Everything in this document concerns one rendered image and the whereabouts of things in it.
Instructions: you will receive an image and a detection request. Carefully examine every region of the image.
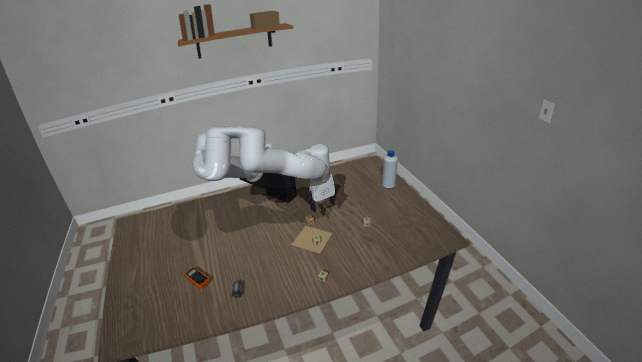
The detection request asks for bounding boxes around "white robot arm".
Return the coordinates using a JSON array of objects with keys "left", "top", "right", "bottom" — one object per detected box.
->
[{"left": 193, "top": 127, "right": 330, "bottom": 182}]

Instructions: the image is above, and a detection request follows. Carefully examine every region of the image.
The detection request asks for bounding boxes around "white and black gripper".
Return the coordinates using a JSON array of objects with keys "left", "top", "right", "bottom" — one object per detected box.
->
[{"left": 303, "top": 174, "right": 340, "bottom": 213}]

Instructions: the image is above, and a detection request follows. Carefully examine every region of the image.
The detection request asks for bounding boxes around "white plastic bottle with blue cap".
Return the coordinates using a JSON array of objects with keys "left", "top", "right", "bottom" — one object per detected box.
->
[{"left": 382, "top": 150, "right": 398, "bottom": 188}]

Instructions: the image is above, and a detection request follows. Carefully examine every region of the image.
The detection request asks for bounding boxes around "orange multimeter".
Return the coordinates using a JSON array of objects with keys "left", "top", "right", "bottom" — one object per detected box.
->
[{"left": 185, "top": 267, "right": 211, "bottom": 290}]

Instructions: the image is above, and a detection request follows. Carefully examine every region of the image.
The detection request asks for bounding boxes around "tan flat mat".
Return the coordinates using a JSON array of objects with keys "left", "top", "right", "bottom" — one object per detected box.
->
[{"left": 292, "top": 226, "right": 333, "bottom": 254}]

